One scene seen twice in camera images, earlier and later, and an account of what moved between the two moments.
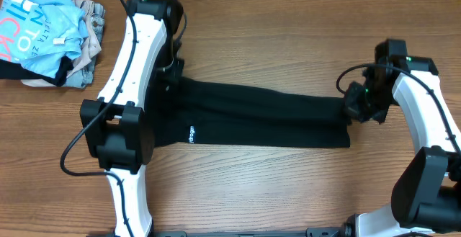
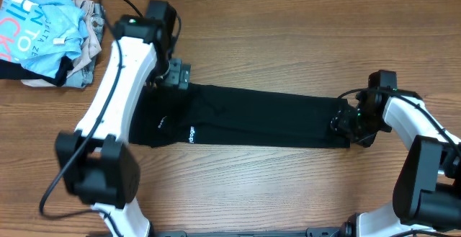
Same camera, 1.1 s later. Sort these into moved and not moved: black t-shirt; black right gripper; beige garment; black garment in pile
Moved: black right gripper
Not moved: beige garment; black t-shirt; black garment in pile
